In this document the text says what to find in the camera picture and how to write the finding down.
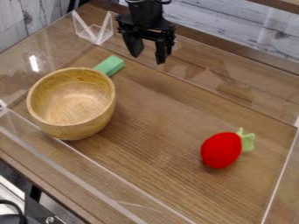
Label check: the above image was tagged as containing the black cable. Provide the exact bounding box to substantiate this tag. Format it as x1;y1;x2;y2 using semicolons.
0;199;27;224

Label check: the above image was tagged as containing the clear acrylic corner bracket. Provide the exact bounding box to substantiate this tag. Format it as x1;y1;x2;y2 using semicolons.
71;11;114;46

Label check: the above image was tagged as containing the black metal table bracket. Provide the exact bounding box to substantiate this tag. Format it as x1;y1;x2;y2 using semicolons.
24;185;66;224

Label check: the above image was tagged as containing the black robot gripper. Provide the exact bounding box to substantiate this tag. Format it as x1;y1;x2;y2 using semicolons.
116;0;176;65

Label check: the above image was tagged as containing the wooden bowl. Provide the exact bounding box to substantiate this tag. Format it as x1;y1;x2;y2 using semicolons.
26;67;116;141

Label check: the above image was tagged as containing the red plush strawberry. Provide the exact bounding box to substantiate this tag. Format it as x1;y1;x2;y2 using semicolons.
200;128;257;169

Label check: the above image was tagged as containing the green rectangular block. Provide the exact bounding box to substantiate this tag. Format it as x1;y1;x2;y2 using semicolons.
94;55;126;77

